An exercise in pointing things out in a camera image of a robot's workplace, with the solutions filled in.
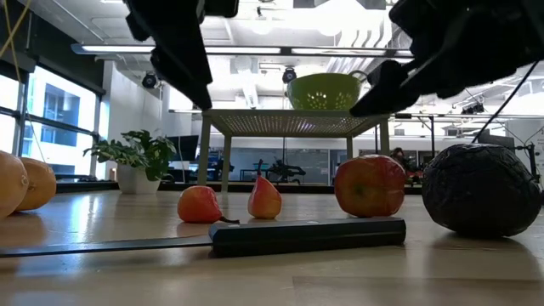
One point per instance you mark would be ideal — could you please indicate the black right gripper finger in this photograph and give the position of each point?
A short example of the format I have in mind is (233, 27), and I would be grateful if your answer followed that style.
(387, 95)

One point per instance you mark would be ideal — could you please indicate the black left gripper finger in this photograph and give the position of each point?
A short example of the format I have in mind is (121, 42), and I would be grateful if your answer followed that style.
(187, 76)

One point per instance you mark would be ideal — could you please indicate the green plastic colander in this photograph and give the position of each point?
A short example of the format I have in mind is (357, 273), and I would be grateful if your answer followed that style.
(323, 91)

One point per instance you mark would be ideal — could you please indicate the red apple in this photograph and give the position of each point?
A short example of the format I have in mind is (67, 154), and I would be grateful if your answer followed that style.
(370, 187)

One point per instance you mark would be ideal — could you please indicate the red-orange pear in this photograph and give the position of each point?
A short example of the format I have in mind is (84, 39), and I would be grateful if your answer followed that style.
(264, 202)
(197, 206)

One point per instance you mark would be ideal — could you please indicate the dark wrinkled avocado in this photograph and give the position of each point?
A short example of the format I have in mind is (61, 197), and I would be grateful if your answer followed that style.
(480, 191)

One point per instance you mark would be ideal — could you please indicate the orange fruit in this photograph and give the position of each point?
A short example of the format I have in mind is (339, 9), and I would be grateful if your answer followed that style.
(10, 183)
(42, 185)

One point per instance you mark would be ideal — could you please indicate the black monitor on arm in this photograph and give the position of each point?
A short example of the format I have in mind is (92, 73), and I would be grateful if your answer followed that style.
(497, 140)

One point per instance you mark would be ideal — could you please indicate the background black robot arm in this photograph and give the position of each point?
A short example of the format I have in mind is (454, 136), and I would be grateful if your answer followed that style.
(287, 170)

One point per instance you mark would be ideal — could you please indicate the background person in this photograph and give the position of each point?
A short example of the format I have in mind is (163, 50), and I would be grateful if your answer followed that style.
(398, 155)

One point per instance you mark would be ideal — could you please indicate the black track light cluster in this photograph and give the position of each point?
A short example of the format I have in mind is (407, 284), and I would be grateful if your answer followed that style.
(472, 109)

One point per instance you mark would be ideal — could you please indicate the black computer monitor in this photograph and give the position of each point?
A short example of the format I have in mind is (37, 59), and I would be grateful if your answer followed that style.
(183, 148)

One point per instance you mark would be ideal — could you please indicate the long ceiling light bar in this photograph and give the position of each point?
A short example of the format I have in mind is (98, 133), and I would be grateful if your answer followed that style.
(255, 50)

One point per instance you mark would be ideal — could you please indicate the pale green perforated metal shelf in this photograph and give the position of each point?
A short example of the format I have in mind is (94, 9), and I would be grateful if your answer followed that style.
(293, 123)

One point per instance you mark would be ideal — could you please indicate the potted plant in white pot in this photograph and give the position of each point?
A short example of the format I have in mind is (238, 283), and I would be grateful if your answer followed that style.
(136, 180)

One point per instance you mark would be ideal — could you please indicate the black ceiling camera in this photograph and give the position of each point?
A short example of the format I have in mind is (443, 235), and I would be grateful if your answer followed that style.
(289, 75)
(149, 81)

